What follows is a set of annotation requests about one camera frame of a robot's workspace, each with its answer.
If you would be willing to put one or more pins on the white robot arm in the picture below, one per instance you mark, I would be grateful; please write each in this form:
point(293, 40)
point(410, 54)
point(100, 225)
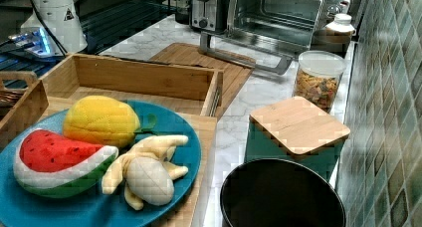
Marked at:
point(57, 28)

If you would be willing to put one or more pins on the white lidded jar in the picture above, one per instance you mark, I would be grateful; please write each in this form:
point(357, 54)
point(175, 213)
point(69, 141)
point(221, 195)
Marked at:
point(341, 24)

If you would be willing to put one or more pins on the clear pasta jar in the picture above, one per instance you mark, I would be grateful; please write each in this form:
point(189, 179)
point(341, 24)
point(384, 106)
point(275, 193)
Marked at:
point(318, 77)

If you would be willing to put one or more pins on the plush peeled banana toy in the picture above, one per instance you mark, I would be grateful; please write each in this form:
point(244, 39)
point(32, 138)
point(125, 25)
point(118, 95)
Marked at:
point(147, 171)

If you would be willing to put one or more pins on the blue round plate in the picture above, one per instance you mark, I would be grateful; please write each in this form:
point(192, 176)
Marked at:
point(20, 208)

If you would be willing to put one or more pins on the bamboo cutting board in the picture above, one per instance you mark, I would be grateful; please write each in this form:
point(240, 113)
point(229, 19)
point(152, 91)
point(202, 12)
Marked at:
point(234, 76)

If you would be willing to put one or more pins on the wooden basket with handle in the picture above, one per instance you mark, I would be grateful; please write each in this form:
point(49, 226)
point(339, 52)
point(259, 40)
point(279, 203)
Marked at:
point(20, 108)

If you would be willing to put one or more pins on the black round pot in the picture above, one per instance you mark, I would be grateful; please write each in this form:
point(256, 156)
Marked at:
point(278, 193)

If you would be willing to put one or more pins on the silver toaster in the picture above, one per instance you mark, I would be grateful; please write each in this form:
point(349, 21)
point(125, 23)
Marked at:
point(209, 15)

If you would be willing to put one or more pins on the plush yellow mango toy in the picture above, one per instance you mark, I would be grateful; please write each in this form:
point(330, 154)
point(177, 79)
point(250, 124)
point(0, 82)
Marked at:
point(101, 120)

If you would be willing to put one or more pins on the plush watermelon slice toy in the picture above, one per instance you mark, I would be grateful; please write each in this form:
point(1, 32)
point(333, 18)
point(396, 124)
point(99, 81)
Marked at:
point(50, 165)

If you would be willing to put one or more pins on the stainless toaster oven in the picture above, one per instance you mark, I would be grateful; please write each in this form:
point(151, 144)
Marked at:
point(283, 28)

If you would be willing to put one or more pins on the wooden drawer cabinet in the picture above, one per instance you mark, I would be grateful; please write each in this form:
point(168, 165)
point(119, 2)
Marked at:
point(188, 207)

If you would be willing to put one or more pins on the teal box with bamboo lid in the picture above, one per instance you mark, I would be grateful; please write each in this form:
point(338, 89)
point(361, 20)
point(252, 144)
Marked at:
point(296, 130)

